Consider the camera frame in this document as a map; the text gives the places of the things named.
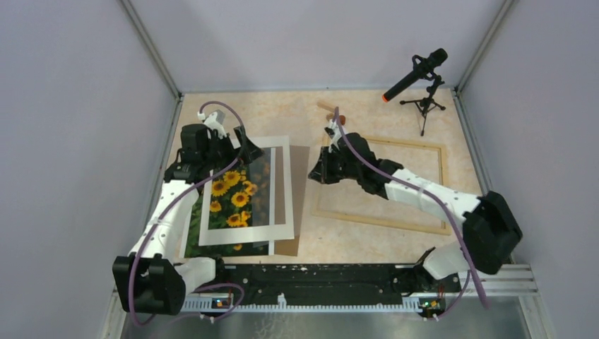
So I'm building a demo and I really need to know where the white mat board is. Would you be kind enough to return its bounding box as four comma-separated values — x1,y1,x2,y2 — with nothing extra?
199,136,295,245

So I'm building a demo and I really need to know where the flat wooden block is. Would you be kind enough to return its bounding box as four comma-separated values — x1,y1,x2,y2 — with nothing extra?
316,100,338,113

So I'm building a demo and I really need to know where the black microphone tripod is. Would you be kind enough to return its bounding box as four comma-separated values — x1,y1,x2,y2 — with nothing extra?
400,75,446,136

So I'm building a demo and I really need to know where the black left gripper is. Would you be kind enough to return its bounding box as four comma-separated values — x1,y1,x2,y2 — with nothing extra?
201,126,263,171

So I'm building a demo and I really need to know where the brown cardboard backing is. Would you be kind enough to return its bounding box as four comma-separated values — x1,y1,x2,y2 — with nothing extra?
274,145,310,256

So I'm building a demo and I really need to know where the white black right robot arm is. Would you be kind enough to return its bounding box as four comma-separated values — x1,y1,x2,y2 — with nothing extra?
308,128,523,296

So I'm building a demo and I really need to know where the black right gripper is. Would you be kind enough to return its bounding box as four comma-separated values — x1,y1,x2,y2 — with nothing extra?
309,146,361,185

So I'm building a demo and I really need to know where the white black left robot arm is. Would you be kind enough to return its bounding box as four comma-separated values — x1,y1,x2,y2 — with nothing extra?
112,124,263,315

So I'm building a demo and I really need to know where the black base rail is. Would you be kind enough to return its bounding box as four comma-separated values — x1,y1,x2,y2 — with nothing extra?
181,263,462,307

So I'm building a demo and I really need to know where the light wooden picture frame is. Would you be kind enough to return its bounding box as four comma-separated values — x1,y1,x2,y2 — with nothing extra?
312,136,451,236

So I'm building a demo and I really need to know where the black microphone orange tip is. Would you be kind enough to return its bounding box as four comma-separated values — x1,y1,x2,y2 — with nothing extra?
382,48,448,102

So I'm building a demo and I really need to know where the sunflower photo print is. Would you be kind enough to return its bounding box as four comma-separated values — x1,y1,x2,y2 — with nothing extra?
183,148,276,258

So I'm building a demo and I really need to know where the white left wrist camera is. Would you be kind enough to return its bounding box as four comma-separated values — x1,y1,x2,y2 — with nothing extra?
203,109,227,138

